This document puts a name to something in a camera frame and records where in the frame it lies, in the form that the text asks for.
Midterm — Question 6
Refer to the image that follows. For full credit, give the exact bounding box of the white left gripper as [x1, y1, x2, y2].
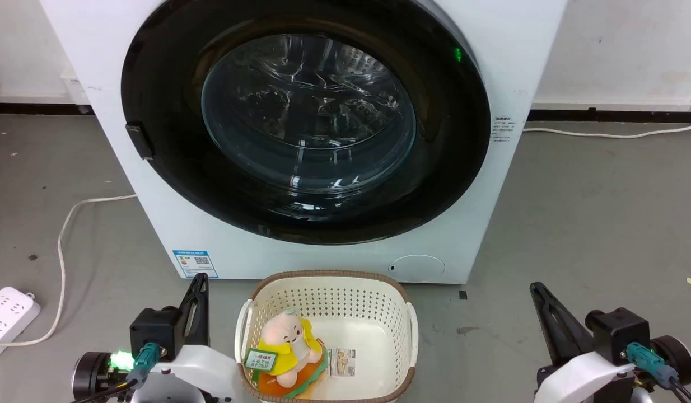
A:
[130, 273, 244, 403]

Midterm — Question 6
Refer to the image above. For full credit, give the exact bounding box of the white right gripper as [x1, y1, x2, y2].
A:
[529, 282, 654, 403]

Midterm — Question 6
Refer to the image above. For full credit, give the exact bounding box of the white front-load washing machine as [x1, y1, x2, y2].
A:
[39, 0, 568, 285]

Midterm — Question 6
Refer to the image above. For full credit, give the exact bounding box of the black round washer door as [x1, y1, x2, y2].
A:
[120, 0, 491, 246]

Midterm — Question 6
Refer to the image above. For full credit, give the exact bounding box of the blue energy label sticker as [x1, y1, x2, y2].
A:
[172, 250, 219, 279]

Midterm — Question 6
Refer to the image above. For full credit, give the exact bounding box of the plush doll yellow outfit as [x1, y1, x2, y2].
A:
[244, 308, 329, 399]

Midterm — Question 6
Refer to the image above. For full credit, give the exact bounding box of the round white filter cover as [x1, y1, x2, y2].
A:
[388, 255, 446, 283]

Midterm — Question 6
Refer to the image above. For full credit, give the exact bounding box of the small printed paper card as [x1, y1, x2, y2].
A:
[328, 348, 357, 378]

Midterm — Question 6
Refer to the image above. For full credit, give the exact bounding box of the white laundry basket brown rim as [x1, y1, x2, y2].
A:
[235, 270, 419, 403]

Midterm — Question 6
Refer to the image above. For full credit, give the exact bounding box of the white power strip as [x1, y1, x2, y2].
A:
[0, 287, 41, 367]

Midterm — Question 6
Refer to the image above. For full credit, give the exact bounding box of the small text label sticker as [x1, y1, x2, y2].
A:
[493, 115, 514, 143]

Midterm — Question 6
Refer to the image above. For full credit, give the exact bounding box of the teal plug black left cable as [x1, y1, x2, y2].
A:
[72, 342, 161, 403]

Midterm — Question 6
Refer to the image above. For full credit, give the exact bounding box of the teal plug black cable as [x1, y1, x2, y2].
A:
[72, 342, 161, 403]
[625, 342, 691, 403]

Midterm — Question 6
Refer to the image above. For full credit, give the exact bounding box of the teal plug black right cable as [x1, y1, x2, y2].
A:
[625, 342, 691, 403]

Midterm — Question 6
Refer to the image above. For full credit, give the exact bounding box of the white power cable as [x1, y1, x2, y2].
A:
[523, 121, 691, 139]
[0, 193, 138, 348]

